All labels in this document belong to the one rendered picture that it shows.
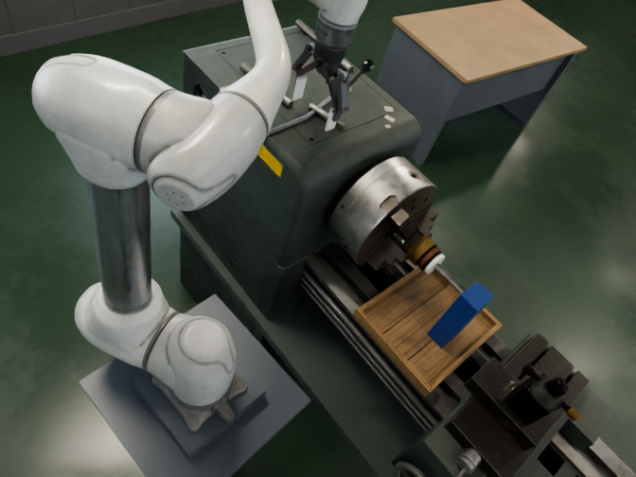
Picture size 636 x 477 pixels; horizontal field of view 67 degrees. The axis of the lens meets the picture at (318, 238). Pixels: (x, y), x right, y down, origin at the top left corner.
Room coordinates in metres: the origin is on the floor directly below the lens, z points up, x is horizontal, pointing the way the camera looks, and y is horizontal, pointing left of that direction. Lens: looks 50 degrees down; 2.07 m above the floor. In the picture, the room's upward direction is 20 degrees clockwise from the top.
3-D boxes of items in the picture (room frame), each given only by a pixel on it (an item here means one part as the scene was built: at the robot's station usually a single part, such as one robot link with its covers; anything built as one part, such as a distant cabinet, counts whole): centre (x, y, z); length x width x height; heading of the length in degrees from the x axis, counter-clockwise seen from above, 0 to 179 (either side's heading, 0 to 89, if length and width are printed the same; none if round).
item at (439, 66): (3.35, -0.64, 0.35); 1.32 x 0.68 x 0.71; 141
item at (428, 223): (1.03, -0.27, 1.08); 0.12 x 0.11 x 0.05; 146
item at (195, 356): (0.46, 0.17, 0.97); 0.18 x 0.16 x 0.22; 83
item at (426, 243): (0.92, -0.28, 1.08); 0.09 x 0.09 x 0.09; 56
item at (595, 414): (0.60, -0.69, 0.90); 0.53 x 0.30 x 0.06; 146
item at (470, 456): (0.44, -0.51, 0.95); 0.07 x 0.04 x 0.04; 146
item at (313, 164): (1.21, 0.18, 1.06); 0.59 x 0.48 x 0.39; 56
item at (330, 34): (1.05, 0.13, 1.53); 0.09 x 0.09 x 0.06
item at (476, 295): (0.81, -0.44, 1.00); 0.08 x 0.06 x 0.23; 146
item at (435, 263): (0.86, -0.37, 1.08); 0.13 x 0.07 x 0.07; 56
